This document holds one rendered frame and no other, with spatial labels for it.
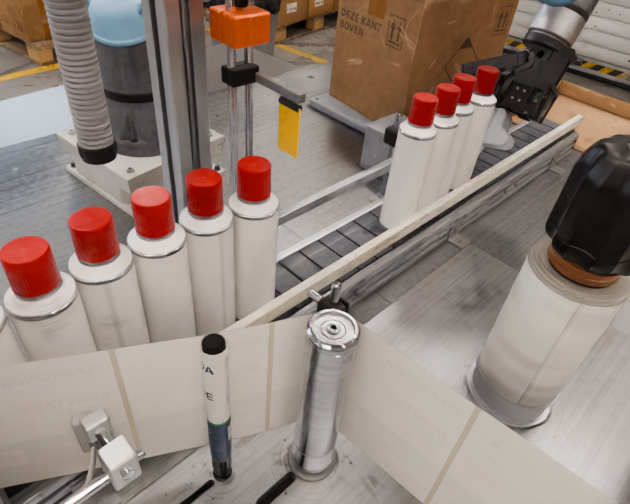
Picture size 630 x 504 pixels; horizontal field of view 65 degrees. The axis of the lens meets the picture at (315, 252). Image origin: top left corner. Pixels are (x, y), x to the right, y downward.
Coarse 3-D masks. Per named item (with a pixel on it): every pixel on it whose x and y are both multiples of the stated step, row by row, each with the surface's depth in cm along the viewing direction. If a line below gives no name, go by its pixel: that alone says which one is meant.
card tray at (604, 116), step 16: (560, 96) 137; (576, 96) 136; (592, 96) 133; (608, 96) 130; (560, 112) 128; (576, 112) 129; (592, 112) 130; (608, 112) 131; (624, 112) 129; (576, 128) 121; (592, 128) 122; (608, 128) 123; (624, 128) 124; (576, 144) 114
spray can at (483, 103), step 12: (480, 72) 73; (492, 72) 73; (480, 84) 74; (492, 84) 74; (480, 96) 75; (492, 96) 75; (480, 108) 75; (492, 108) 76; (480, 120) 76; (468, 132) 78; (480, 132) 78; (468, 144) 79; (480, 144) 80; (468, 156) 80; (456, 168) 82; (468, 168) 82; (456, 180) 83; (468, 180) 84
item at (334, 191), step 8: (368, 168) 72; (376, 168) 73; (384, 168) 73; (352, 176) 70; (360, 176) 70; (368, 176) 71; (376, 176) 73; (336, 184) 68; (344, 184) 68; (352, 184) 69; (360, 184) 71; (320, 192) 66; (328, 192) 67; (336, 192) 67; (344, 192) 69; (304, 200) 65; (312, 200) 65; (320, 200) 66; (328, 200) 67; (288, 208) 63; (296, 208) 63; (304, 208) 64; (312, 208) 65; (280, 216) 61; (288, 216) 62; (296, 216) 64; (280, 224) 62
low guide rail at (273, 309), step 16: (560, 128) 101; (544, 144) 97; (512, 160) 88; (480, 176) 83; (496, 176) 87; (464, 192) 80; (432, 208) 74; (400, 224) 70; (416, 224) 72; (384, 240) 67; (352, 256) 64; (368, 256) 66; (320, 272) 61; (336, 272) 62; (304, 288) 59; (320, 288) 61; (272, 304) 56; (288, 304) 58; (240, 320) 54; (256, 320) 55
